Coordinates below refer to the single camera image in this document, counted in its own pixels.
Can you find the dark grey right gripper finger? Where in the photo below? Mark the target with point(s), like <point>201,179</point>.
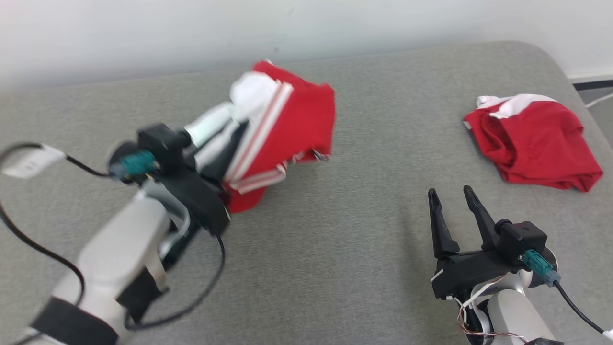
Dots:
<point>483,225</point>
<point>443,235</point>

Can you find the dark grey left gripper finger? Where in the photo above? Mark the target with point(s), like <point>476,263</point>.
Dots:
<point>225,153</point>
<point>210,122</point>

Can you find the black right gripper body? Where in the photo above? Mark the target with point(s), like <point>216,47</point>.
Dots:
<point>474,273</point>

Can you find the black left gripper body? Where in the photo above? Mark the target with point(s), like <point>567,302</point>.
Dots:
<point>201,201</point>

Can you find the red jersey with black lettering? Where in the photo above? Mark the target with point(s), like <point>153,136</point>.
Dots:
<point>297,124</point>

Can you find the red shorts with white waistband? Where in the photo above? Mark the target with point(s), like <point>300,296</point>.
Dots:
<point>541,143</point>

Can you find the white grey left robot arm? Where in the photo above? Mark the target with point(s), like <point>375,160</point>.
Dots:
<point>119,249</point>

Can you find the grey fabric sofa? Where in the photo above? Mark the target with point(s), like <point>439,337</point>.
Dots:
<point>359,215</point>

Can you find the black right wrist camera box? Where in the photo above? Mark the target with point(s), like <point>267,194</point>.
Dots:
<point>522,237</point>

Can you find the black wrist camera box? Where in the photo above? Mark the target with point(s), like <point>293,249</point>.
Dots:
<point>522,237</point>
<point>160,141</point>

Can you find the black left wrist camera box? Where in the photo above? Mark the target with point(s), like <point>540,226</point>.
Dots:
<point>160,141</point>

